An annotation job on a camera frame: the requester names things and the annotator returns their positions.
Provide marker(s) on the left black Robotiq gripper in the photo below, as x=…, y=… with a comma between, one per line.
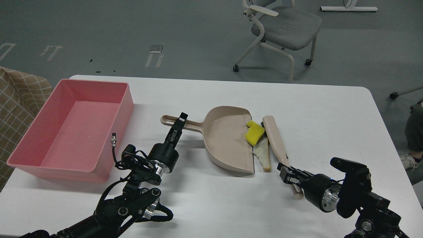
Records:
x=165, y=153

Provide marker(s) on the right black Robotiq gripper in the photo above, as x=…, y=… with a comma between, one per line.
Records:
x=320, y=190

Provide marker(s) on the white bread slice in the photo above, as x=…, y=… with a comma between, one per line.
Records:
x=261, y=151

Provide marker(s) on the yellow green sponge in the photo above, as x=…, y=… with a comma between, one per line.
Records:
x=254, y=132

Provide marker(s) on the beige plastic dustpan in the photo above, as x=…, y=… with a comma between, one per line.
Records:
x=223, y=131

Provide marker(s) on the beige hand brush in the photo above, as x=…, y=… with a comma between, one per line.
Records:
x=275, y=140

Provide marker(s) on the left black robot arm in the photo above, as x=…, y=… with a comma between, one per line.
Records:
x=124, y=202

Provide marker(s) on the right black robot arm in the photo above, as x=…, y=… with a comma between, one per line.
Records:
x=346, y=196

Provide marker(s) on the pink plastic bin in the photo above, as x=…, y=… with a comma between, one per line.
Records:
x=70, y=138

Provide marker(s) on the floor socket plate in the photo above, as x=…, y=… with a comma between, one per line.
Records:
x=156, y=49

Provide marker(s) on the white sneaker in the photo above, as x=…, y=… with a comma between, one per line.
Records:
x=409, y=162

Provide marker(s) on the chair leg with caster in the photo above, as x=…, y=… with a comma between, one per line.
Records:
x=395, y=95

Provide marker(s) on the grey office chair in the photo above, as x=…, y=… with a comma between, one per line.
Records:
x=280, y=28

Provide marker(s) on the brown checkered cloth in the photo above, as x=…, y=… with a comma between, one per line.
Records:
x=22, y=96

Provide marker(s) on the white desk base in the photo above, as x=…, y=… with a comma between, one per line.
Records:
x=349, y=6

